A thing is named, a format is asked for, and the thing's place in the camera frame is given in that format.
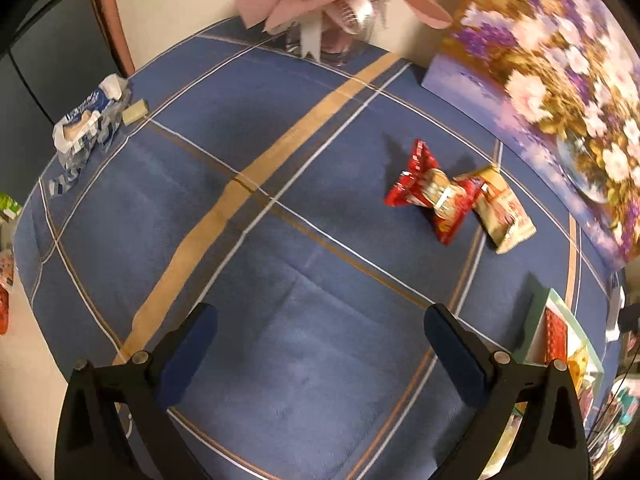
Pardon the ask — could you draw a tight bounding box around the white power strip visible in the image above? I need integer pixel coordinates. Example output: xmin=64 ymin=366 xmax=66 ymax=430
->
xmin=605 ymin=280 xmax=626 ymax=343

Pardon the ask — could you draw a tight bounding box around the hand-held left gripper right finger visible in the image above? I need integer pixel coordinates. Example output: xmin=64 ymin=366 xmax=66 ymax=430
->
xmin=424 ymin=302 xmax=591 ymax=480

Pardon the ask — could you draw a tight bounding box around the green bag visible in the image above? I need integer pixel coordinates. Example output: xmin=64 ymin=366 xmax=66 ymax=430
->
xmin=0 ymin=192 xmax=23 ymax=223

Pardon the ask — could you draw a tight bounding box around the teal toy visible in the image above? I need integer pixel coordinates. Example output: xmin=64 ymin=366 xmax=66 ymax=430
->
xmin=617 ymin=392 xmax=638 ymax=426

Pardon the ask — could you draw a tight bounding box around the white tray with green rim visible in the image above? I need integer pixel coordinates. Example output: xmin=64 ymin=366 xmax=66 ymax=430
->
xmin=482 ymin=285 xmax=606 ymax=480

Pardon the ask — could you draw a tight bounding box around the crumpled blue white wrapper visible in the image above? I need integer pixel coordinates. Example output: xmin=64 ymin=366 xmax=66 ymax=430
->
xmin=52 ymin=74 xmax=132 ymax=196

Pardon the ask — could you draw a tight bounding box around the black charger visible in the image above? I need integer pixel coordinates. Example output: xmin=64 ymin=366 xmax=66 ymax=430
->
xmin=617 ymin=305 xmax=640 ymax=333

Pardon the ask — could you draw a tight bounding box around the beige snack packet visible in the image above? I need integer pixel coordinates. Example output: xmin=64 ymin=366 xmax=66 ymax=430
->
xmin=452 ymin=165 xmax=537 ymax=255

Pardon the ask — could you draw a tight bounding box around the dark cabinet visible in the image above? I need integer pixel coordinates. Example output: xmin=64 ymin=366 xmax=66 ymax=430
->
xmin=0 ymin=0 xmax=126 ymax=131

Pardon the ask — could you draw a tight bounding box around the small cream block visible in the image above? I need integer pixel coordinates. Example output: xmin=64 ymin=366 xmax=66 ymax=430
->
xmin=122 ymin=101 xmax=149 ymax=126

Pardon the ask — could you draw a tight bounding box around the red twisted snack packet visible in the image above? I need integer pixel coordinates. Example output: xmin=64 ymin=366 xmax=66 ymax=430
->
xmin=384 ymin=139 xmax=485 ymax=246

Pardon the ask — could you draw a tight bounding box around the orange plastic bag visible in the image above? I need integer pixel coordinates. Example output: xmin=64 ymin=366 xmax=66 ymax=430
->
xmin=0 ymin=250 xmax=13 ymax=336

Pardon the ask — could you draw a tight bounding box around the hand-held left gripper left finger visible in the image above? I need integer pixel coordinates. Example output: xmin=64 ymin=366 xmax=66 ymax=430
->
xmin=54 ymin=302 xmax=218 ymax=480

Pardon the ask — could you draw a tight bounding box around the blue plaid tablecloth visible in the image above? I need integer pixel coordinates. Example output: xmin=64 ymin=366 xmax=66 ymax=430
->
xmin=12 ymin=17 xmax=626 ymax=480

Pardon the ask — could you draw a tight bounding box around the clear vase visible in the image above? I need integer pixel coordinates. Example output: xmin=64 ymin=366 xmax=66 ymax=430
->
xmin=285 ymin=0 xmax=381 ymax=66

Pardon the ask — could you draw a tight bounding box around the yellow cake packet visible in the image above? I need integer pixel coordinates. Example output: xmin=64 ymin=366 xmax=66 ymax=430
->
xmin=566 ymin=344 xmax=592 ymax=393

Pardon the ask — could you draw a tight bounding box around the flower painting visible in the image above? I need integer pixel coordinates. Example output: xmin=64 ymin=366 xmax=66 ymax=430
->
xmin=422 ymin=0 xmax=640 ymax=268

